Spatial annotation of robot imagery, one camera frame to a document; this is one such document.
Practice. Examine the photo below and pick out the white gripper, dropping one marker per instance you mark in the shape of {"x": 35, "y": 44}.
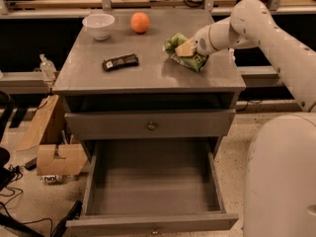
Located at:
{"x": 200, "y": 43}

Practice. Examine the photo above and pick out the green jalapeno chip bag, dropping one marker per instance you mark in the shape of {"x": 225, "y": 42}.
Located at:
{"x": 195, "y": 62}

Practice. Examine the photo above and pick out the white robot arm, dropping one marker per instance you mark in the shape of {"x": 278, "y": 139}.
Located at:
{"x": 280, "y": 181}

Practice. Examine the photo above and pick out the grey drawer cabinet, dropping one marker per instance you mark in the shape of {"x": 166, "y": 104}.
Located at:
{"x": 158, "y": 83}

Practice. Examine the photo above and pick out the grey middle drawer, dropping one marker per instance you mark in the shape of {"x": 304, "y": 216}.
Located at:
{"x": 158, "y": 124}

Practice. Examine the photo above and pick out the open grey bottom drawer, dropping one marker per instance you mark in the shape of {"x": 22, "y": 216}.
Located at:
{"x": 151, "y": 186}

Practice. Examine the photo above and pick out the white pump bottle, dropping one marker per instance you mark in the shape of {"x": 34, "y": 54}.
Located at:
{"x": 232, "y": 53}

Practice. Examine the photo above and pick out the orange fruit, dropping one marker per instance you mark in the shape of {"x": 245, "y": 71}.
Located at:
{"x": 139, "y": 22}

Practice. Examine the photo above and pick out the black snack bar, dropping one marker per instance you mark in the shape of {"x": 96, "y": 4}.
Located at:
{"x": 120, "y": 62}

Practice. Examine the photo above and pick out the white bowl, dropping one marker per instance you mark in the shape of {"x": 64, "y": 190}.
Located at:
{"x": 99, "y": 26}

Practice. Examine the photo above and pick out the clear plastic bottle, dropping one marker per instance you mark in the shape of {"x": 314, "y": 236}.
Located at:
{"x": 47, "y": 67}

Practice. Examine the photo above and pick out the brown cardboard box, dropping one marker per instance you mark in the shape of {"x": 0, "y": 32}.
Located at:
{"x": 55, "y": 156}

